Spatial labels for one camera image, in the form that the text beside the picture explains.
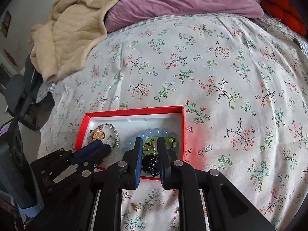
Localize gold hoop rings cluster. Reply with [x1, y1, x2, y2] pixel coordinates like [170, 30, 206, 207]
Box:
[90, 126, 105, 141]

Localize black hair claw clip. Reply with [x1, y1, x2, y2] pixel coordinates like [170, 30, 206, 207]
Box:
[141, 153, 160, 177]

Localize clear seed bead bracelets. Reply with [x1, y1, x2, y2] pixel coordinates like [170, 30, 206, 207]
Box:
[88, 122, 121, 162]

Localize green bead cord bracelet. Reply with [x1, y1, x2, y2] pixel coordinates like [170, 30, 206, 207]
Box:
[143, 136, 179, 157]

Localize red jewelry box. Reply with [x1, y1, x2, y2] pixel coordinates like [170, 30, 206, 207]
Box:
[75, 106, 185, 171]

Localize light blue bead bracelet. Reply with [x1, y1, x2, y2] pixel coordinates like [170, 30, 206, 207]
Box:
[121, 127, 178, 154]

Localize small gold star earring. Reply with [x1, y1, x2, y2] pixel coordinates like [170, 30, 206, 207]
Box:
[131, 203, 140, 211]

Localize dark office chair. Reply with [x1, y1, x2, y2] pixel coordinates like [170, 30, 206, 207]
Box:
[4, 56, 55, 131]

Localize floral bed sheet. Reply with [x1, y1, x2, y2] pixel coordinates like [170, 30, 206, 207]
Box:
[38, 14, 307, 230]

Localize beige fleece blanket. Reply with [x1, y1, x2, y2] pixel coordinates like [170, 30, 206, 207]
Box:
[30, 0, 119, 84]

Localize purple pillow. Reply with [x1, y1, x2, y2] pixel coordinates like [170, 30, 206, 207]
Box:
[105, 0, 264, 33]

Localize grey checkered blanket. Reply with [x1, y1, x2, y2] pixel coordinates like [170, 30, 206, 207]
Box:
[253, 15, 307, 57]

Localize orange plush toy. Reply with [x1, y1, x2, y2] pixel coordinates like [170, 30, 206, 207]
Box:
[261, 0, 307, 36]

